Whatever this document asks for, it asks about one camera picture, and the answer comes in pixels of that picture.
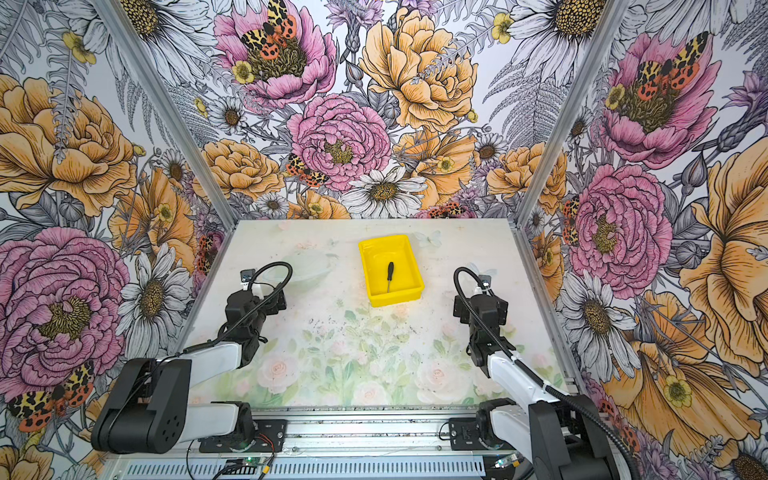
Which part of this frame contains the black handled screwdriver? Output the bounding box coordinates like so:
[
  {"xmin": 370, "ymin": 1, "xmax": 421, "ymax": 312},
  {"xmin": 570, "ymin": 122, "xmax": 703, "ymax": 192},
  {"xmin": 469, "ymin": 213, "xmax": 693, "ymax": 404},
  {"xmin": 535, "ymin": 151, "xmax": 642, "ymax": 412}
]
[{"xmin": 386, "ymin": 262, "xmax": 395, "ymax": 294}]

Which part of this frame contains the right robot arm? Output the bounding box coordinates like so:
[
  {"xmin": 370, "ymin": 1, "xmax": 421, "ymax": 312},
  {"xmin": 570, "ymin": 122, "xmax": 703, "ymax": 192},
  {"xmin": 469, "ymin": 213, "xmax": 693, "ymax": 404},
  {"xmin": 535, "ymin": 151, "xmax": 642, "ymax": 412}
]
[{"xmin": 453, "ymin": 267, "xmax": 641, "ymax": 479}]

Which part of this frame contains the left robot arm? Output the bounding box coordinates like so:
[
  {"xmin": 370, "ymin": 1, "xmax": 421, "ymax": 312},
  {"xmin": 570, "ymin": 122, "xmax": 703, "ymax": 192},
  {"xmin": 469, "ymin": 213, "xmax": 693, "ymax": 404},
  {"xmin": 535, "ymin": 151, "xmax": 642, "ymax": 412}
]
[{"xmin": 90, "ymin": 261, "xmax": 293, "ymax": 455}]

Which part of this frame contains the yellow plastic bin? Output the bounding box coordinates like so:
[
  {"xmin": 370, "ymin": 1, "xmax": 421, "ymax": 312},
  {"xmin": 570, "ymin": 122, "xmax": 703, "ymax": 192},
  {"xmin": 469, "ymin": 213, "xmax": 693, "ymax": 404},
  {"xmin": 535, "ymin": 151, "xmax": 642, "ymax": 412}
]
[{"xmin": 358, "ymin": 235, "xmax": 425, "ymax": 308}]

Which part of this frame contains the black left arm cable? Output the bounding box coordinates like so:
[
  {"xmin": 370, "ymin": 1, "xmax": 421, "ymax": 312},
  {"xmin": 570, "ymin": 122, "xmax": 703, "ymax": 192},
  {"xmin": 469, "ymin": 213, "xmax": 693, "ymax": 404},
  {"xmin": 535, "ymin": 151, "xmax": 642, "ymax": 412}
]
[{"xmin": 182, "ymin": 260, "xmax": 294, "ymax": 355}]

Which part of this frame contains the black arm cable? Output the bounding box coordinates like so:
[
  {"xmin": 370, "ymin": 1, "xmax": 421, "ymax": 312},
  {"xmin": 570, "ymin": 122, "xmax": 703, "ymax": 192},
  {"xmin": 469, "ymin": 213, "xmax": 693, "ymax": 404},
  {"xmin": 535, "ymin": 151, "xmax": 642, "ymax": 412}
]
[
  {"xmin": 182, "ymin": 260, "xmax": 294, "ymax": 355},
  {"xmin": 452, "ymin": 266, "xmax": 643, "ymax": 480}
]

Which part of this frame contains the left aluminium frame post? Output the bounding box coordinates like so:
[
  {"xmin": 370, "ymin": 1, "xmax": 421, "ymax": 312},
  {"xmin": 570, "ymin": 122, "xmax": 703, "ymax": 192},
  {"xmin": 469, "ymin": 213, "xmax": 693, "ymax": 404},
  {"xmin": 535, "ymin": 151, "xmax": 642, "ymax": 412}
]
[{"xmin": 94, "ymin": 1, "xmax": 237, "ymax": 232}]

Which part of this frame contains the aluminium frame post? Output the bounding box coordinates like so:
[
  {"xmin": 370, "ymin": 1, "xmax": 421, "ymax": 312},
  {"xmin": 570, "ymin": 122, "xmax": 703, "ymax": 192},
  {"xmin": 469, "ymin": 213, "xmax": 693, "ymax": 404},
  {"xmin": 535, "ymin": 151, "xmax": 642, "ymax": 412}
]
[
  {"xmin": 514, "ymin": 0, "xmax": 634, "ymax": 228},
  {"xmin": 94, "ymin": 1, "xmax": 237, "ymax": 232}
]

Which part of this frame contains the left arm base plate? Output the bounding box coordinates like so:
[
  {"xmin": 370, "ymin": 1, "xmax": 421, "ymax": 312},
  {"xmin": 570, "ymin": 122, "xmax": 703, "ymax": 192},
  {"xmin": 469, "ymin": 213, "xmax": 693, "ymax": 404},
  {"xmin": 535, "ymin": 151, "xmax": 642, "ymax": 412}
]
[{"xmin": 199, "ymin": 419, "xmax": 288, "ymax": 454}]

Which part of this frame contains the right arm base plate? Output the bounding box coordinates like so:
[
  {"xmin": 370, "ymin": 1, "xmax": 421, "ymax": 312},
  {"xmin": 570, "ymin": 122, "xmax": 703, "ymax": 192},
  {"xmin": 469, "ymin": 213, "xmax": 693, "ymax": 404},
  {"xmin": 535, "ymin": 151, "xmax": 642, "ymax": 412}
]
[{"xmin": 448, "ymin": 417, "xmax": 499, "ymax": 451}]

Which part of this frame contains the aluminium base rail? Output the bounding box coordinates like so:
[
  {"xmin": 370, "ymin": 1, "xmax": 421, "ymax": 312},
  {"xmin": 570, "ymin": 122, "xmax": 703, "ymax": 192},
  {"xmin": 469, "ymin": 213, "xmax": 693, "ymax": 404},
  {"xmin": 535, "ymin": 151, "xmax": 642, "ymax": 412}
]
[{"xmin": 103, "ymin": 404, "xmax": 533, "ymax": 479}]

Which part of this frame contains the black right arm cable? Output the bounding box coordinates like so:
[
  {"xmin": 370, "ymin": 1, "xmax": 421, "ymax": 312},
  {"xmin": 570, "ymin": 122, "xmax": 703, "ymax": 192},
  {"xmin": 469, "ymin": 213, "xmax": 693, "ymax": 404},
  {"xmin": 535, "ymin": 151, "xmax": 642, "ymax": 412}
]
[{"xmin": 452, "ymin": 266, "xmax": 643, "ymax": 480}]

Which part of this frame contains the right aluminium frame post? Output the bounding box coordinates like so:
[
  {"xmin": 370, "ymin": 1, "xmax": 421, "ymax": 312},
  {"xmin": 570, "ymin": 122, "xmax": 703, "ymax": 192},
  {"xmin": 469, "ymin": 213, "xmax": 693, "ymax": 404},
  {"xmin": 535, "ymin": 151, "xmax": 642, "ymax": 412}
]
[{"xmin": 514, "ymin": 0, "xmax": 634, "ymax": 228}]

